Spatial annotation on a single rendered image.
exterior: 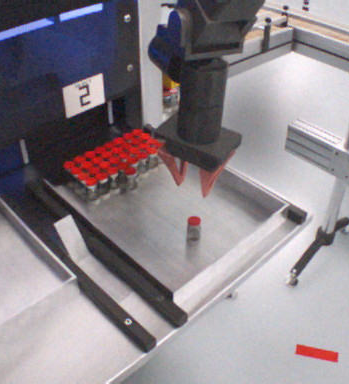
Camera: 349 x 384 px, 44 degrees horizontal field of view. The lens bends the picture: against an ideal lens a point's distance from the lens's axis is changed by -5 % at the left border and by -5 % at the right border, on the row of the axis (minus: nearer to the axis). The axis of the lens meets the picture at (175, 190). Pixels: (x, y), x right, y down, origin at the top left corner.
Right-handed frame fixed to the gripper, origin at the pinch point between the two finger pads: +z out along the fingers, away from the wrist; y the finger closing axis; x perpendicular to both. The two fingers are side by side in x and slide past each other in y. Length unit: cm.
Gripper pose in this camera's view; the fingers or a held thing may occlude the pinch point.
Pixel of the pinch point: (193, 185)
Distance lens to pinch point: 64.6
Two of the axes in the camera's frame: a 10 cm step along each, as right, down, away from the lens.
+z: -0.5, 7.4, 6.7
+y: -8.4, -3.9, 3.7
